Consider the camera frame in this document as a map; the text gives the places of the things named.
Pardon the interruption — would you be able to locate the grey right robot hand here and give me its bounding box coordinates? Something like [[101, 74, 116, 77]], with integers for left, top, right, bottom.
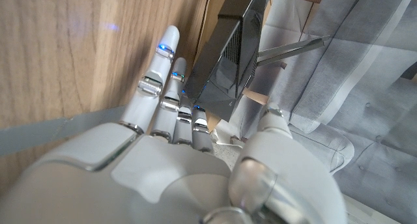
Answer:
[[0, 24, 349, 224]]

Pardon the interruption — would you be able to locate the printed room backdrop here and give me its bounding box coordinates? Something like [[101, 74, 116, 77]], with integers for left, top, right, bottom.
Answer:
[[211, 0, 417, 224]]

